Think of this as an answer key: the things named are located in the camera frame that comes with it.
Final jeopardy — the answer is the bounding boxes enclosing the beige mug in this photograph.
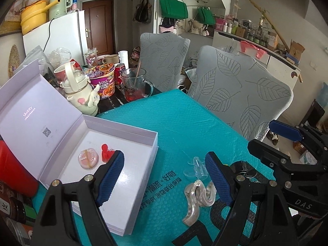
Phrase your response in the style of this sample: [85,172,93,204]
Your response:
[102,55,120,65]

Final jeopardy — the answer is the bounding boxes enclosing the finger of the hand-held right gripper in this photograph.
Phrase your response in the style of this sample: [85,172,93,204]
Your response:
[247,138,328,182]
[269,120,328,164]

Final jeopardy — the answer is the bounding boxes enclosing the clear hair clip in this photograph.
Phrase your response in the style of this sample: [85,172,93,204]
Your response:
[185,156,208,180]

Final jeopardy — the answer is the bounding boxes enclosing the clear plastic bag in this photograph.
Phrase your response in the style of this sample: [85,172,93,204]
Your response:
[49,47,72,67]

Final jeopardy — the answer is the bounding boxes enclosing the black power cord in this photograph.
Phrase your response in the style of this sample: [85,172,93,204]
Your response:
[42,18,55,53]

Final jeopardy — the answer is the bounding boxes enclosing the bamboo pole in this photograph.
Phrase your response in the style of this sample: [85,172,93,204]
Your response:
[232,0,303,82]

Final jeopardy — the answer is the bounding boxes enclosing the large grey leaf-print chair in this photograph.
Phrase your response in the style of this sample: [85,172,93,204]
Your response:
[188,45,294,142]

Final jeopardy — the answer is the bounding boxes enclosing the purple instant noodle bowl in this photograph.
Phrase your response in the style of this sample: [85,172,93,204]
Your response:
[88,64,116,100]

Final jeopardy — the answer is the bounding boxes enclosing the stirring stick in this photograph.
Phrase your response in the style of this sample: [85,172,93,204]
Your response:
[133,60,141,88]

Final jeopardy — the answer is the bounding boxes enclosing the framed picture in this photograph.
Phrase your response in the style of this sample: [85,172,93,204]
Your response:
[0,0,28,37]

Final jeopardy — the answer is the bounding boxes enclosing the red canister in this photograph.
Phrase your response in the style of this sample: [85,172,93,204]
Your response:
[0,141,39,198]

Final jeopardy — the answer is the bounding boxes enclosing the green electric kettle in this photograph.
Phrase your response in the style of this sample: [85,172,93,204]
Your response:
[48,0,73,21]

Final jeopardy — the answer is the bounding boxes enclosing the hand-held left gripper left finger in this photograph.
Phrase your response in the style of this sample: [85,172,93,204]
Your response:
[31,150,125,246]

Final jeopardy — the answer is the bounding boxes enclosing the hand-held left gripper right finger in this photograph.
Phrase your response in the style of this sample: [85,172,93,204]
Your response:
[204,152,299,246]

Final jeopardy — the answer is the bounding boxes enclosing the glass mug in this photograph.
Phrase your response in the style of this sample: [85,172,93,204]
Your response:
[120,68,154,102]

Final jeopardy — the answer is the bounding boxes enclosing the white refrigerator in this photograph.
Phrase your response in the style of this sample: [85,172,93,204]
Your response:
[23,10,89,67]

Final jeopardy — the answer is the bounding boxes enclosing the labelled spice jar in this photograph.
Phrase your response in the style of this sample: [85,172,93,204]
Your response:
[0,182,34,224]

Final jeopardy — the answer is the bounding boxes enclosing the red soda can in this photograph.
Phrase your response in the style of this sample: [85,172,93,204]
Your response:
[114,63,126,85]

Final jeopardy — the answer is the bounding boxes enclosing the yellow pot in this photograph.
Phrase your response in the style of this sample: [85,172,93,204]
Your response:
[20,0,60,35]

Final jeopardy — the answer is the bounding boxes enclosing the pink and black bag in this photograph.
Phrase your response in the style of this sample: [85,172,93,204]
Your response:
[159,18,177,34]

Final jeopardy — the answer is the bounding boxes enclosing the white cabinet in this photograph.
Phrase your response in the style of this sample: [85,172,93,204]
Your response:
[213,29,301,90]

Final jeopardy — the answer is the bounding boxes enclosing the white gift box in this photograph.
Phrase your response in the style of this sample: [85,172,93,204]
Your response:
[0,58,159,236]

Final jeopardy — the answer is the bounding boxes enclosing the red flower hair clip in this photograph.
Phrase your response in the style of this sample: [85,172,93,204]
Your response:
[101,143,116,164]

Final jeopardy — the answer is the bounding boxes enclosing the pink round compact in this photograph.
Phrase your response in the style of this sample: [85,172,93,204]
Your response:
[78,147,100,170]

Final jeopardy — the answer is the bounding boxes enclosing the white paper roll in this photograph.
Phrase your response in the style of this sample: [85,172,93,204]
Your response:
[118,50,129,69]

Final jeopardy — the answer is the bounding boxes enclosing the pearly wavy hair clip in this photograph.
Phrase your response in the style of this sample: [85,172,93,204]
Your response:
[182,180,217,226]

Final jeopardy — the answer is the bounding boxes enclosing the row of bottles and jars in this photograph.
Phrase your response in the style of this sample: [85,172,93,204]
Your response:
[215,15,278,50]

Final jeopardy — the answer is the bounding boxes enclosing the teal bubble mailer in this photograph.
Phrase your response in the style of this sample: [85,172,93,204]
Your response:
[32,90,277,246]

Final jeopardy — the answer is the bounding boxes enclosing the black hanging handbag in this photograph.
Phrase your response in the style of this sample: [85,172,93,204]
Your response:
[133,0,151,24]

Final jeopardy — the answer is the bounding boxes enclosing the green tote bag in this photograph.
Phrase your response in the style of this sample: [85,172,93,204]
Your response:
[159,0,189,19]

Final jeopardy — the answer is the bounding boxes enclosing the small grey leaf-print chair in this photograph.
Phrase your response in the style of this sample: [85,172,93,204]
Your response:
[140,32,190,93]

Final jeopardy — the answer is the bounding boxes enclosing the brown door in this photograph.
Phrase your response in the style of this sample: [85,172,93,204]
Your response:
[82,0,114,57]

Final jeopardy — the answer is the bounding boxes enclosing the woven wall decoration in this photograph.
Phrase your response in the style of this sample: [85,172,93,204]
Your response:
[8,44,21,79]

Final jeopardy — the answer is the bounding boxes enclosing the printed plastic cup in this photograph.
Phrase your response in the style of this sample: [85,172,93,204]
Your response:
[84,50,99,68]

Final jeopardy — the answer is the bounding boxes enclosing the white cartoon water bottle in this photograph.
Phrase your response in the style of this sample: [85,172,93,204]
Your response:
[59,63,101,117]

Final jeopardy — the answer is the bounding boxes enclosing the pink mug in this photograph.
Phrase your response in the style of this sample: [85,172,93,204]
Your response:
[53,61,77,85]

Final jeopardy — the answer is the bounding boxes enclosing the pink plastic bag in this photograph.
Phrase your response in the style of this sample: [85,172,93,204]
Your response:
[240,41,268,58]

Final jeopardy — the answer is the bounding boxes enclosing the cardboard box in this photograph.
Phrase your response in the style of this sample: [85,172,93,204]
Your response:
[289,40,306,59]

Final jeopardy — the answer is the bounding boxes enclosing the grey plastic bag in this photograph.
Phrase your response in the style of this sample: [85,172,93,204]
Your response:
[24,45,55,75]

